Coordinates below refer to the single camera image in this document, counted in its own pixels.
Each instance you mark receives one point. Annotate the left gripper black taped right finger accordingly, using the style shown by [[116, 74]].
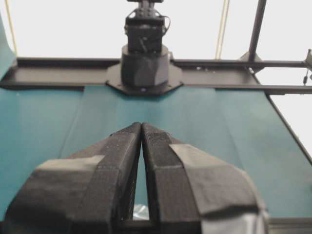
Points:
[[193, 192]]

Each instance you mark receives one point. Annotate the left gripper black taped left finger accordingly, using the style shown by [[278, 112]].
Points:
[[87, 192]]

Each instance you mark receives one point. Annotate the clear zip bag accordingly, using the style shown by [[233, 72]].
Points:
[[141, 212]]

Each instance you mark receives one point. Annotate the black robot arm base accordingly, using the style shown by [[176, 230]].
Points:
[[145, 68]]

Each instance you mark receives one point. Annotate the teal table mat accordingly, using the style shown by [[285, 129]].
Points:
[[241, 127]]

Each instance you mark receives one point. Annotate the black aluminium frame rail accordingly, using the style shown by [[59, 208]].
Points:
[[68, 73]]

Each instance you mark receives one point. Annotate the black vertical frame post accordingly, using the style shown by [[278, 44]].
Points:
[[256, 30]]

